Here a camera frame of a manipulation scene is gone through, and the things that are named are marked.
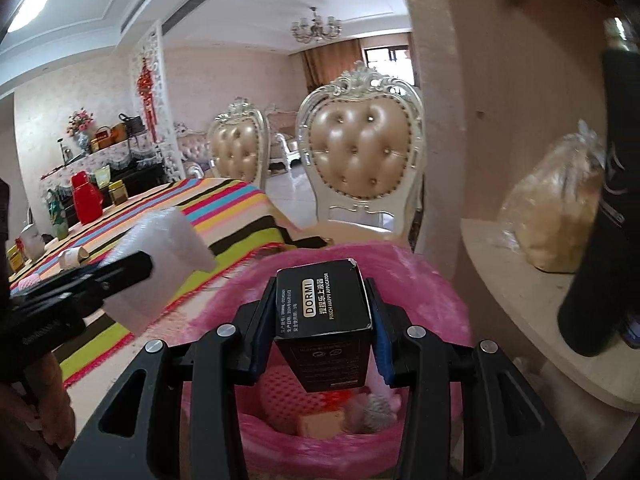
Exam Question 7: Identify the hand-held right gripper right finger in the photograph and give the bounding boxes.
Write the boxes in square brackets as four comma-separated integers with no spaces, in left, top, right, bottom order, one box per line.
[364,277,586,480]

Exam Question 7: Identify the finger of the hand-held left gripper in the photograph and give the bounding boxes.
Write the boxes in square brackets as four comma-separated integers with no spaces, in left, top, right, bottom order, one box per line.
[60,251,154,301]

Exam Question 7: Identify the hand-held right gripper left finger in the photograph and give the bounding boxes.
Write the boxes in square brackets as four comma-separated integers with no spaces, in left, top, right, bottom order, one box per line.
[57,277,281,480]

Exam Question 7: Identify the white bubble wrap roll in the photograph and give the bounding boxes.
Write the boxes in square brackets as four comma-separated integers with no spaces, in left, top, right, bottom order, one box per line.
[102,205,218,336]

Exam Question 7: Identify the black cardboard box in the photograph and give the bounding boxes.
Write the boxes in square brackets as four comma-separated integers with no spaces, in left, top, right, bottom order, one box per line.
[272,258,374,393]

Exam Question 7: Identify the bin with pink bag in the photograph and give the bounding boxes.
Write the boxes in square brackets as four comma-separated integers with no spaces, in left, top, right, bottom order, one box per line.
[182,242,476,480]

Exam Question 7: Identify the person's left forearm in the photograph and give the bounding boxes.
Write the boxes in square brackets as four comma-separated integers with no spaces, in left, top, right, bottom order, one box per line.
[20,350,76,446]

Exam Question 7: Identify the white paper cup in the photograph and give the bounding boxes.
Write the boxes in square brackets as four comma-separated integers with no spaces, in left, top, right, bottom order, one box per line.
[59,247,91,271]

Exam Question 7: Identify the small pink foam fruit net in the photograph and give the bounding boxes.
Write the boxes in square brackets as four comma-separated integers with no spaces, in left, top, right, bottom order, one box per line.
[17,270,51,293]

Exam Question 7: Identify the red thermos jug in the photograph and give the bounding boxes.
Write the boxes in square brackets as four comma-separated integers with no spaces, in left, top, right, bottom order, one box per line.
[70,171,105,225]

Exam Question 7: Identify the yellow box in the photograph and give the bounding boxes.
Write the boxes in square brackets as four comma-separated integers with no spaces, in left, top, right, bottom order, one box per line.
[6,240,26,271]

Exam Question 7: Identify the green patterned canister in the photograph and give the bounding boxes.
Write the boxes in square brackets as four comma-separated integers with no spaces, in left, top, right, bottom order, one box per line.
[47,187,70,241]

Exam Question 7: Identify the white ceramic jug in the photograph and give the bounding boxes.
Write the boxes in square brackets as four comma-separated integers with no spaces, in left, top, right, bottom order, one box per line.
[20,223,45,259]

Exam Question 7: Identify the sideboard with lace cloth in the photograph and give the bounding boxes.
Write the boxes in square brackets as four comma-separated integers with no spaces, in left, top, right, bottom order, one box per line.
[40,145,168,198]

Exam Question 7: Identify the striped colourful tablecloth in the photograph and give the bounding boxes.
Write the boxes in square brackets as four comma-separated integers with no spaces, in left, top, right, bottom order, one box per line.
[7,176,301,388]

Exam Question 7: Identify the orange basket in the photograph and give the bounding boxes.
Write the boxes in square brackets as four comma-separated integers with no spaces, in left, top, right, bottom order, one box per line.
[90,125,113,153]

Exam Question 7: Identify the beige stone shelf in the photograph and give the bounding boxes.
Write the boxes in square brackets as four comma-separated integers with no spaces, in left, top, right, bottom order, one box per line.
[460,217,640,411]

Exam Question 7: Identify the pink tufted sofa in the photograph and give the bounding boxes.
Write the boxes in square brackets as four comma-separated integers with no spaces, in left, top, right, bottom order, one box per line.
[172,122,211,176]

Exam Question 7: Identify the black handbag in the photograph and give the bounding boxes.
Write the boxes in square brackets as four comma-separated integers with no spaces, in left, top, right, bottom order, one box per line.
[120,112,151,138]

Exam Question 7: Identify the flower bouquet in vase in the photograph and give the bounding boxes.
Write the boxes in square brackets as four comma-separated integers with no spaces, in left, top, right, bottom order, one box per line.
[67,108,96,153]

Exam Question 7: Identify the white lattice screen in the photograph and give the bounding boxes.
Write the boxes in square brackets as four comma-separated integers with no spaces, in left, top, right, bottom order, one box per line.
[131,30,186,181]

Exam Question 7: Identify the beige tufted carved chair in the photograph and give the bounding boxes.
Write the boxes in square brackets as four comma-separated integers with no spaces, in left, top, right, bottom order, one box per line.
[295,60,426,248]
[206,97,271,193]

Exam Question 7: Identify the white carved armchair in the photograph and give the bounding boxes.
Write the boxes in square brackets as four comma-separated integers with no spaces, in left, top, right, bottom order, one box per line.
[265,105,305,175]

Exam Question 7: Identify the plastic bag of beige contents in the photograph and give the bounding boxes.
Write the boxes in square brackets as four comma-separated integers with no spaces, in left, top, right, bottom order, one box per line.
[497,120,608,275]

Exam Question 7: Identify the tall black bottle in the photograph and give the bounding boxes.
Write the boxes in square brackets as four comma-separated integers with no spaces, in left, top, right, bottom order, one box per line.
[557,15,640,358]

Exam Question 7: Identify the round ceiling lamp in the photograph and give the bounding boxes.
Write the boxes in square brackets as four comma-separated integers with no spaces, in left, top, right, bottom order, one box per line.
[5,0,52,35]

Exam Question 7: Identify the brown curtain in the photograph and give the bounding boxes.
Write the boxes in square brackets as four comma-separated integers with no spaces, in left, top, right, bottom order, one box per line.
[300,37,363,93]

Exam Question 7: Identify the ceiling chandelier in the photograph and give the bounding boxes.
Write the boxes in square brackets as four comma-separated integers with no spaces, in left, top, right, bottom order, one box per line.
[291,6,343,43]

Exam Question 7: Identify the red knot wall ornament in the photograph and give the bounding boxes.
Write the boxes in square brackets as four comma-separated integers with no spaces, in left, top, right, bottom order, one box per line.
[136,57,158,143]

